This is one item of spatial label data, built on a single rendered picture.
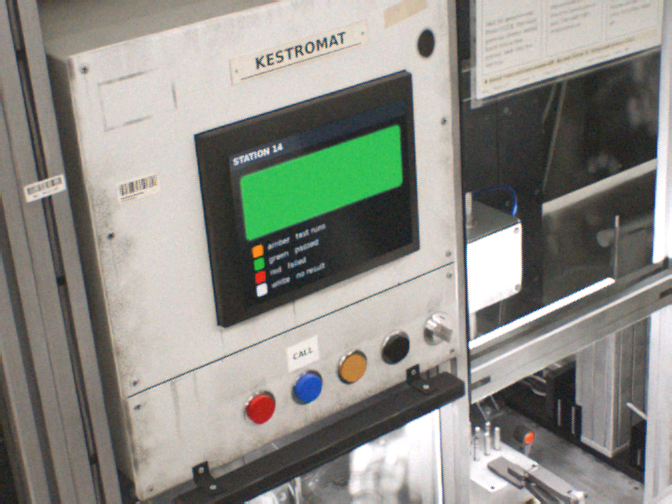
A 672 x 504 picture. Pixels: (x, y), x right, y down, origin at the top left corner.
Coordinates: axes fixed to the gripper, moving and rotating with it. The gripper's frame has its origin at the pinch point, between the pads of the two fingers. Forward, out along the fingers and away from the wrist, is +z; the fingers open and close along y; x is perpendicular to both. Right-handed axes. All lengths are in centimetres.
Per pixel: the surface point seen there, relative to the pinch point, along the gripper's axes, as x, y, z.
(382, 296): 31, 48, -13
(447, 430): 22.1, 26.4, -12.8
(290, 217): 43, 62, -15
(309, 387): 42, 42, -14
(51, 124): 65, 77, -12
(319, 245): 40, 58, -15
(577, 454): -23.2, -9.9, 8.8
